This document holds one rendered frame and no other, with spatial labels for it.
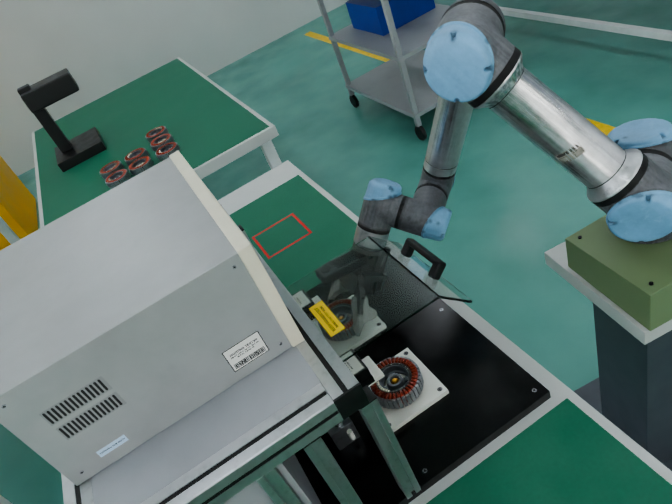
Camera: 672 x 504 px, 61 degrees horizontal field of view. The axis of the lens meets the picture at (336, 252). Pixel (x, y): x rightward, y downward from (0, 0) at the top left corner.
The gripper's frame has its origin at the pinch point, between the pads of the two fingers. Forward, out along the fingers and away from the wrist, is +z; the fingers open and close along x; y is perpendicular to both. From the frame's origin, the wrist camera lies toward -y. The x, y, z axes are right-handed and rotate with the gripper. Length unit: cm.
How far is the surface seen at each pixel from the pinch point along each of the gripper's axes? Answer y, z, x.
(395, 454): -12.9, -1.9, -43.9
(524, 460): 11, -2, -51
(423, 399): 3.4, -0.1, -30.3
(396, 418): -2.0, 3.8, -30.3
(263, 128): 28, -14, 136
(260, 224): 4, 3, 66
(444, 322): 16.8, -8.4, -15.9
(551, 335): 105, 22, 17
